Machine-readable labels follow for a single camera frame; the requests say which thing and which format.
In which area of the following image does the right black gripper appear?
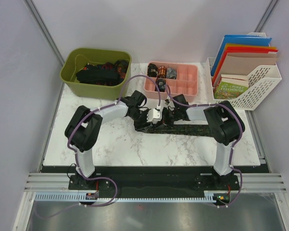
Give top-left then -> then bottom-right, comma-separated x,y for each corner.
155,107 -> 180,130

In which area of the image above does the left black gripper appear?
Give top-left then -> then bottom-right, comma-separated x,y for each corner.
129,109 -> 153,133

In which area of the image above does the dark green leaf-patterned tie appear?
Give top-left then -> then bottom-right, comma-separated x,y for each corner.
134,122 -> 212,137

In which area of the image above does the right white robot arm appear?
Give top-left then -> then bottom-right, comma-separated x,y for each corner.
162,94 -> 245,190

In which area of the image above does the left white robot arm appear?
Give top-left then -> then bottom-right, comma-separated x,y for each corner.
65,90 -> 147,189

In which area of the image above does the pile of dark ties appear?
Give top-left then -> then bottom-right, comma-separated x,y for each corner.
75,60 -> 129,86

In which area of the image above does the pink compartment organizer tray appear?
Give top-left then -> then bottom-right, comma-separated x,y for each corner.
144,62 -> 198,102

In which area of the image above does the rolled dark blue tie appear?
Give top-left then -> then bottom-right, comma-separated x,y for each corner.
156,78 -> 166,92

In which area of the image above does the rolled grey tie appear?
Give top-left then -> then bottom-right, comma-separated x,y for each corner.
166,67 -> 177,79

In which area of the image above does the rolled red orange tie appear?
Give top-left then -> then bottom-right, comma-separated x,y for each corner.
158,65 -> 167,78

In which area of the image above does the rolled dark patterned tie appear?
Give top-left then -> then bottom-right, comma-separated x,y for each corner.
147,63 -> 158,77

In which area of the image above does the green treehouse book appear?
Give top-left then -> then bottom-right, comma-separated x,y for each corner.
213,74 -> 249,100

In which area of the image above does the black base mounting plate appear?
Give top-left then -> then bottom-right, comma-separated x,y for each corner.
41,166 -> 268,199

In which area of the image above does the beige folder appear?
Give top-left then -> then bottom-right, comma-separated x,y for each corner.
212,51 -> 278,87

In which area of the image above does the olive green plastic bin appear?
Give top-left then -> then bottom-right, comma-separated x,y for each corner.
60,48 -> 132,100

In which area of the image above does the red folder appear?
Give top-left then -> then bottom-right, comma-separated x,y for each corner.
212,44 -> 278,87

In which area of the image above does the orange folder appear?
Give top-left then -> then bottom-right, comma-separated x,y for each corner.
210,43 -> 278,77

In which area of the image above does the white perforated file holder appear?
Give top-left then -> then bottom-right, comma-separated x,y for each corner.
205,32 -> 282,111

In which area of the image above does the blue folder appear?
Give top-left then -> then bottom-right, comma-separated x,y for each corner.
210,35 -> 272,76

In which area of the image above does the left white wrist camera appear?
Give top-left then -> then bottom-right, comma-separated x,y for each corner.
147,108 -> 162,123

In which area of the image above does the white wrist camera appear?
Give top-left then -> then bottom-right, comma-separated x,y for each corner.
165,97 -> 171,105
147,108 -> 162,123

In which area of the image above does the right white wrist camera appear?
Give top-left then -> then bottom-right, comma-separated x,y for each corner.
165,97 -> 171,105

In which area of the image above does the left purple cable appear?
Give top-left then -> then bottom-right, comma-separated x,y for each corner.
34,75 -> 162,219

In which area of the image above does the purple cable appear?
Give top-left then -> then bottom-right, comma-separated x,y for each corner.
164,84 -> 244,209
34,75 -> 162,219

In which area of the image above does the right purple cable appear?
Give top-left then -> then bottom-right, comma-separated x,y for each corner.
164,84 -> 244,209

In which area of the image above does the white slotted cable duct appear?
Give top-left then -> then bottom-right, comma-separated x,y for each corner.
34,192 -> 217,203

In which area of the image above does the aluminium frame rail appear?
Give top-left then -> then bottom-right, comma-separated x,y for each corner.
25,173 -> 286,193

